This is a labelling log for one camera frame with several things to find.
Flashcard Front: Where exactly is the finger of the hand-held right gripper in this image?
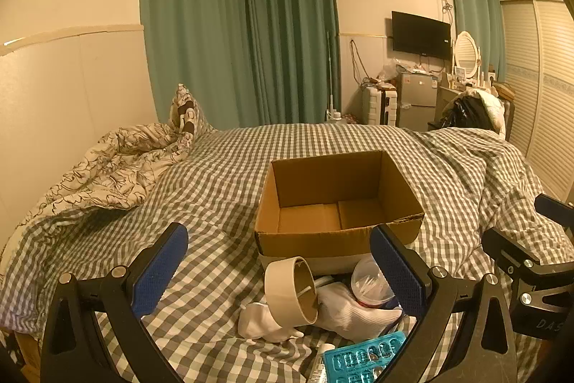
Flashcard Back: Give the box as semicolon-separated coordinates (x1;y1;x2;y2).
535;193;574;228
483;227;545;281

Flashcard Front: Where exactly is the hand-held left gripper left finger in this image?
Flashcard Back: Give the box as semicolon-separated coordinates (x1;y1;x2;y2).
40;223;189;383

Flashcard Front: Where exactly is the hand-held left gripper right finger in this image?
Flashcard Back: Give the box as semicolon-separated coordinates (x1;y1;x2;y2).
370;223;522;383

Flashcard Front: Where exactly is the clear plastic cotton swab container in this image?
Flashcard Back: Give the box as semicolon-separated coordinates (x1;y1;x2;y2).
351;254;403;308

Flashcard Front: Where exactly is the white sock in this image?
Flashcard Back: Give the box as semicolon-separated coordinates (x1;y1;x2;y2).
237;301;306;343
314;281;405;344

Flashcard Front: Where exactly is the cardboard box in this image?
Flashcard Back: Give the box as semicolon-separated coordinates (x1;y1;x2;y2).
254;150;425;277

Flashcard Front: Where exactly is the teal blister pack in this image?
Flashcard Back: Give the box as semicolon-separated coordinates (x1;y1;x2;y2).
323;331;407;383

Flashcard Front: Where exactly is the beige tape roll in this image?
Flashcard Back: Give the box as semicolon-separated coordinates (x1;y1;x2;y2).
264;256;320;327

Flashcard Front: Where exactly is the white floral quilt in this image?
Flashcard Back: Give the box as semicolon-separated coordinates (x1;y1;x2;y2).
0;122;200;262

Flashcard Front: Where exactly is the white garment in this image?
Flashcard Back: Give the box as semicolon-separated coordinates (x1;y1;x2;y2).
474;90;507;133

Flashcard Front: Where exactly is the white slatted wardrobe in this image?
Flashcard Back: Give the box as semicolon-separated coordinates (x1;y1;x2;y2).
499;0;574;204

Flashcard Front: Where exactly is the wooden chair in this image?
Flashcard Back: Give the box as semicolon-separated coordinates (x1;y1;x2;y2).
491;81;517;140

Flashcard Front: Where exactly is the small white tube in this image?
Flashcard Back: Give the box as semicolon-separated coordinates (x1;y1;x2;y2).
307;354;329;383

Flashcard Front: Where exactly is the white suitcase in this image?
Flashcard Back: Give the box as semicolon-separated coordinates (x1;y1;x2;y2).
362;87;399;126

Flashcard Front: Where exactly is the brown patterned pillow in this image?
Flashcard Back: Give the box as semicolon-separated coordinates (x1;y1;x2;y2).
169;83;212;138

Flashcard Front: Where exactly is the small silver fridge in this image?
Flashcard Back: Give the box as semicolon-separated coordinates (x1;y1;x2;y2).
396;71;439;133

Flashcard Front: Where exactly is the white oval mirror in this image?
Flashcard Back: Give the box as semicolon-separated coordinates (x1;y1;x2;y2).
453;31;479;79

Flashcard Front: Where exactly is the clear plastic bag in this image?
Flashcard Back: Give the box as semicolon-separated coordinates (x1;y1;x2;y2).
378;58;401;84

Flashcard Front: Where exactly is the white mop pole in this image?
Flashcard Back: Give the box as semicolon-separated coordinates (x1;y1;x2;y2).
325;30;336;120

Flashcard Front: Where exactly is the narrow green curtain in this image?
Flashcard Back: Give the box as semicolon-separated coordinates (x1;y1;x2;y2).
444;0;506;82

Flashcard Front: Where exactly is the wide green curtain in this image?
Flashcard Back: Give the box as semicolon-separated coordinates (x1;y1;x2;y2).
139;0;342;131

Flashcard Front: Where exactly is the hanging wall cable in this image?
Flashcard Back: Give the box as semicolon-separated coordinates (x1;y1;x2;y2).
349;38;365;84

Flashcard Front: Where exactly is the black wall television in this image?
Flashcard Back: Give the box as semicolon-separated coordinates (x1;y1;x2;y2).
391;10;452;61

